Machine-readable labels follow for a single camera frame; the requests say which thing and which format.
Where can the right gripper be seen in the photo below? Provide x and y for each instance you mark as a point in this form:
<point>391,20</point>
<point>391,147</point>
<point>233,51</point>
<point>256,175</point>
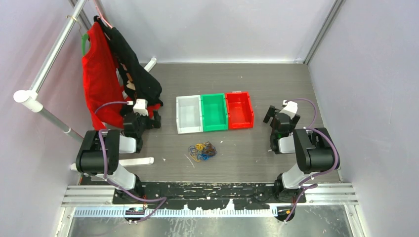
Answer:
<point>272,113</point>

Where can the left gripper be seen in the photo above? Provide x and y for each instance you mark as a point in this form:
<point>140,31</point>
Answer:
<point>151,123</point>

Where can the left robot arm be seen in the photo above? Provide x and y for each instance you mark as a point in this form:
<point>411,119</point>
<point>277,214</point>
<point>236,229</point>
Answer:
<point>100,150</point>

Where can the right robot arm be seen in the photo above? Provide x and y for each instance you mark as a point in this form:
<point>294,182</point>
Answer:
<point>313,148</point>

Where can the red plastic bin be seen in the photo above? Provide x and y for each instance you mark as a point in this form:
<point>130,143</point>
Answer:
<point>240,111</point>

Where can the white plastic bin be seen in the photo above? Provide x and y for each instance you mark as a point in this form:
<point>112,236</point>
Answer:
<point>189,114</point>

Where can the black shirt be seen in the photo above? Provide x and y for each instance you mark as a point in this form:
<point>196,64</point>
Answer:
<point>138,83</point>

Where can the green plastic bin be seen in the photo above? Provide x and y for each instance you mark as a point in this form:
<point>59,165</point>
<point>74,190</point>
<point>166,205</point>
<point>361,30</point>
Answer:
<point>214,112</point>

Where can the red shirt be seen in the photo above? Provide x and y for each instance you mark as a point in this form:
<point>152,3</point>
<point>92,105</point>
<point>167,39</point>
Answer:
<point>104,89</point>

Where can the green hanger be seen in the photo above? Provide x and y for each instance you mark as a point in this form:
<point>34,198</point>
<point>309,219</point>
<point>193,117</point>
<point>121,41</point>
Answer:
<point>85,39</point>

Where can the metal clothes rack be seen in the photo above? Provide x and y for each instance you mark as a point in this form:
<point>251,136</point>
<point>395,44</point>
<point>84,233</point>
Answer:
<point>43,114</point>

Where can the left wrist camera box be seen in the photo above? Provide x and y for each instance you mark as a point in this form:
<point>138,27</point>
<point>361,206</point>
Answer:
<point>140,107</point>

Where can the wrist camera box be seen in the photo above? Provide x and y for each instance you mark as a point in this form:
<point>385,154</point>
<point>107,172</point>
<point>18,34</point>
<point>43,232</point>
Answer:
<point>289,108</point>
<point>140,107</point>

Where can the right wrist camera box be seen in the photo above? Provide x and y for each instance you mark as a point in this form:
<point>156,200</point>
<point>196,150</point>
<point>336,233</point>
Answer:
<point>289,108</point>

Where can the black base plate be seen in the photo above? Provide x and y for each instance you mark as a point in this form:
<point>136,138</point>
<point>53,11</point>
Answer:
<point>216,196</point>

